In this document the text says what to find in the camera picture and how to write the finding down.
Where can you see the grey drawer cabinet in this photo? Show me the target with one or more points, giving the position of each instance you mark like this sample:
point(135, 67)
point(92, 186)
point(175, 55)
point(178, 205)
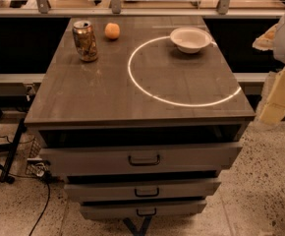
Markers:
point(140, 91)

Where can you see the metal railing frame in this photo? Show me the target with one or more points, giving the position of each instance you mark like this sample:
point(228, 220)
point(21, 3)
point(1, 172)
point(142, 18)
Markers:
point(92, 8)

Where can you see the black stand leg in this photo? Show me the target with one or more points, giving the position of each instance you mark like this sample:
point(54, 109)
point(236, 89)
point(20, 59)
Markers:
point(5, 176)

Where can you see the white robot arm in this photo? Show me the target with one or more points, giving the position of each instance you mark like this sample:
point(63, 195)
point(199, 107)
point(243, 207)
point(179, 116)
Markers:
point(279, 55)

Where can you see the wire mesh basket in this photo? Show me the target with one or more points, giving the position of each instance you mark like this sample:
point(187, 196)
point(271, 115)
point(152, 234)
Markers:
point(36, 166)

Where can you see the grey drawer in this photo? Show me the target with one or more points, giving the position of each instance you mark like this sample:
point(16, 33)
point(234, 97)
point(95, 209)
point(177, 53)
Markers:
point(131, 191)
point(82, 161)
point(142, 209)

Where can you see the grey top drawer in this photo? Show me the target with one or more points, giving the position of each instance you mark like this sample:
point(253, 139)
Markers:
point(82, 161)

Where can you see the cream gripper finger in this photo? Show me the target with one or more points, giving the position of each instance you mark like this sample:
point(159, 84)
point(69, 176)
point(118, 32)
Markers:
point(274, 108)
point(265, 41)

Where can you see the grey middle drawer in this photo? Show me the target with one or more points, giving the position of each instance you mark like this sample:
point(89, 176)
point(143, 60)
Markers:
point(131, 191)

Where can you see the gold soda can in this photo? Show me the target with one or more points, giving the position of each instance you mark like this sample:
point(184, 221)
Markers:
point(84, 39)

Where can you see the orange fruit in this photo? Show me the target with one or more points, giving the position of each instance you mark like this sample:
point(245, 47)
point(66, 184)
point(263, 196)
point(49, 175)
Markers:
point(112, 31)

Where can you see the grey bottom drawer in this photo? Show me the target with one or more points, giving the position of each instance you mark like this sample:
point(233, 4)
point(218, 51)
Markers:
point(142, 209)

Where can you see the white bowl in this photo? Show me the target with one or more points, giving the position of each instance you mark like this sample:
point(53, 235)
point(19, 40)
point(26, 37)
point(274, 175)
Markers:
point(190, 40)

